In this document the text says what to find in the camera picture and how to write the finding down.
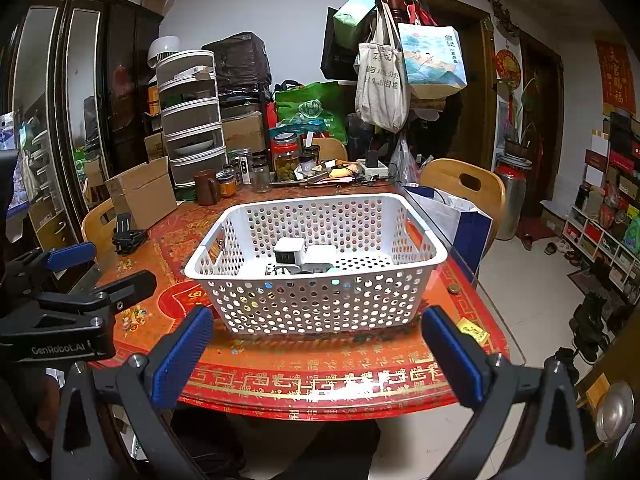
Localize large white charger plug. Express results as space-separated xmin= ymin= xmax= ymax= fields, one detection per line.
xmin=305 ymin=245 xmax=339 ymax=272

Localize round metal lid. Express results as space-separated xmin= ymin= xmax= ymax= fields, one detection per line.
xmin=597 ymin=381 xmax=635 ymax=443

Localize yellow paper sticker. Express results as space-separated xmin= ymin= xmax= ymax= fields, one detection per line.
xmin=456 ymin=317 xmax=490 ymax=346

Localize black hanging bag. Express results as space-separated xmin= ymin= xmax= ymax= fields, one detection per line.
xmin=320 ymin=6 xmax=361 ymax=83

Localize red lid olive jar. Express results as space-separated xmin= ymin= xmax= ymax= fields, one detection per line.
xmin=271 ymin=132 xmax=302 ymax=183

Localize black folding phone holder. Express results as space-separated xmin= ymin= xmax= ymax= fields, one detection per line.
xmin=111 ymin=212 xmax=148 ymax=257

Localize white perforated plastic basket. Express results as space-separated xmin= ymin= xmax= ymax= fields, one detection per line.
xmin=184 ymin=194 xmax=448 ymax=336

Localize wooden chair behind table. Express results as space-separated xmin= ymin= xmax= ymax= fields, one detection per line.
xmin=305 ymin=137 xmax=349 ymax=162

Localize white cube multi-port charger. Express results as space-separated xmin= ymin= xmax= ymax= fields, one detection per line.
xmin=273 ymin=237 xmax=307 ymax=267

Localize black shoes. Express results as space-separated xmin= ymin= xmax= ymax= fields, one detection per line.
xmin=570 ymin=291 xmax=618 ymax=363

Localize green wrapped box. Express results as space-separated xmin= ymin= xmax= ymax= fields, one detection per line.
xmin=332 ymin=0 xmax=382 ymax=48

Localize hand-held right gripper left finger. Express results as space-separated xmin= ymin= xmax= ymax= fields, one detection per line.
xmin=51 ymin=304 xmax=216 ymax=480

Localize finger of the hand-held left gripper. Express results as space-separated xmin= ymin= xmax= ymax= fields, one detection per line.
xmin=36 ymin=269 xmax=159 ymax=313
xmin=4 ymin=241 xmax=97 ymax=281

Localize white plastic drawer tower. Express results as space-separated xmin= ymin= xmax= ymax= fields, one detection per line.
xmin=156 ymin=50 xmax=228 ymax=188

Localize red wall poster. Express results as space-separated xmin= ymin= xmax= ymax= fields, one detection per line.
xmin=595 ymin=37 xmax=630 ymax=116

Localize printed cardboard box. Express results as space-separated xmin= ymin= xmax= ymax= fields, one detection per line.
xmin=220 ymin=112 xmax=266 ymax=153

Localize white power strip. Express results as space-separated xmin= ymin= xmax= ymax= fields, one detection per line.
xmin=356 ymin=159 xmax=390 ymax=178

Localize clear plastic bag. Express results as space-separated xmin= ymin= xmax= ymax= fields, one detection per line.
xmin=389 ymin=132 xmax=422 ymax=186

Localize brown ceramic mug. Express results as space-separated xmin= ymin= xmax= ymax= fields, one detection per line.
xmin=194 ymin=169 xmax=222 ymax=206

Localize empty glass jar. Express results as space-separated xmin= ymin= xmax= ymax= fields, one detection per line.
xmin=250 ymin=157 xmax=272 ymax=194

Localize white and blue paper bag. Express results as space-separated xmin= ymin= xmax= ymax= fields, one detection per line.
xmin=404 ymin=186 xmax=493 ymax=281

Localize illustrated paper shopping bag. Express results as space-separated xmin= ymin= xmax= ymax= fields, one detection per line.
xmin=397 ymin=25 xmax=468 ymax=100

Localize white round fan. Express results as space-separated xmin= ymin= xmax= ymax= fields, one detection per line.
xmin=147 ymin=36 xmax=193 ymax=68

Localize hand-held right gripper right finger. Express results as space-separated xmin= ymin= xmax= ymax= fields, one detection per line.
xmin=421 ymin=305 xmax=587 ymax=480

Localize green shopping bag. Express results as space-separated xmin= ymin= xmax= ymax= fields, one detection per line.
xmin=275 ymin=81 xmax=349 ymax=143

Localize white cubby shoe shelf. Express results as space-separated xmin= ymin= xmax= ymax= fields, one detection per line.
xmin=562 ymin=115 xmax=640 ymax=306

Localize metal canister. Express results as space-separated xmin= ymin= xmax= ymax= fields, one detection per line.
xmin=494 ymin=156 xmax=533 ymax=241

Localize beige canvas tote bag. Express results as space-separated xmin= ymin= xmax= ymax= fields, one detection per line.
xmin=355 ymin=0 xmax=411 ymax=134

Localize wooden chair beside cabinet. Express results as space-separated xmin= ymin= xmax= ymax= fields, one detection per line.
xmin=81 ymin=199 xmax=118 ymax=273

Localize black wrapped bag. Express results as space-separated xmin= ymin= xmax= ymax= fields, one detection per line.
xmin=202 ymin=31 xmax=273 ymax=96

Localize dark glass door cabinet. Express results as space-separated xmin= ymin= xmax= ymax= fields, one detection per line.
xmin=0 ymin=0 xmax=166 ymax=286

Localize wooden chair with handle hole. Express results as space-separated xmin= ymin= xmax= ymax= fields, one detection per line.
xmin=419 ymin=158 xmax=507 ymax=246

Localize potted plant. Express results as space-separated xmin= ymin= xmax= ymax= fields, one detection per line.
xmin=504 ymin=77 xmax=543 ymax=161

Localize open cardboard box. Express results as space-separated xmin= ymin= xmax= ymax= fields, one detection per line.
xmin=104 ymin=156 xmax=178 ymax=231

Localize round red wall ornament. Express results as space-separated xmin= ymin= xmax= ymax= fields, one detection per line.
xmin=494 ymin=48 xmax=523 ymax=83

